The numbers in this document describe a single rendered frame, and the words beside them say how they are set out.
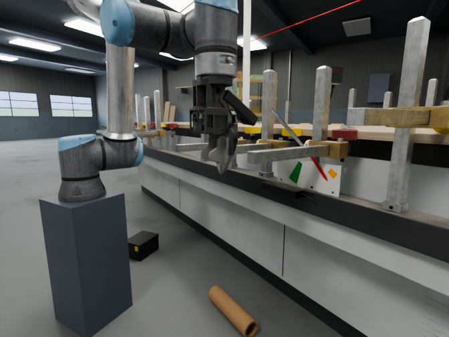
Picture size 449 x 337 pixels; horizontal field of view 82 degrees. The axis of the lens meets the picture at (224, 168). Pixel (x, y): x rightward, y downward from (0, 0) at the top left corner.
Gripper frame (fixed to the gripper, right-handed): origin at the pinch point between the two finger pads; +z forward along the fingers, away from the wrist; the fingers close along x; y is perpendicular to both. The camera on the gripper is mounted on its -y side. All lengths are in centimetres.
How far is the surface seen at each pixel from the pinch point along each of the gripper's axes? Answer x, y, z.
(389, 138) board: 12, -56, -6
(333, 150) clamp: 2.9, -39.2, -1.8
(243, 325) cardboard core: -26, -28, 76
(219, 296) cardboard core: -46, -29, 75
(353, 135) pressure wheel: 3.7, -48.4, -6.3
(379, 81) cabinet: -354, -810, -121
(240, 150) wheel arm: -23.6, -23.2, -0.3
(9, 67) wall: -1488, 133, -234
